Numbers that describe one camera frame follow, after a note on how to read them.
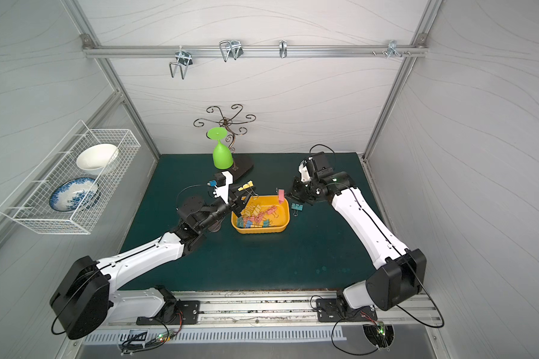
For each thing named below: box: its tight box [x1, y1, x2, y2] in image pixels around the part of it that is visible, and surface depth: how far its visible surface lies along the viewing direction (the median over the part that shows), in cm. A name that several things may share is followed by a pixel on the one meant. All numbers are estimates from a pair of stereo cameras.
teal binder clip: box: [290, 202, 304, 217], surface depth 100 cm
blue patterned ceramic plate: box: [49, 176, 101, 212], surface depth 65 cm
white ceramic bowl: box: [76, 143, 120, 176], surface depth 73 cm
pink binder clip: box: [277, 188, 286, 205], surface depth 80 cm
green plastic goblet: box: [207, 127, 234, 170], surface depth 91 cm
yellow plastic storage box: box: [230, 195, 291, 235], surface depth 95 cm
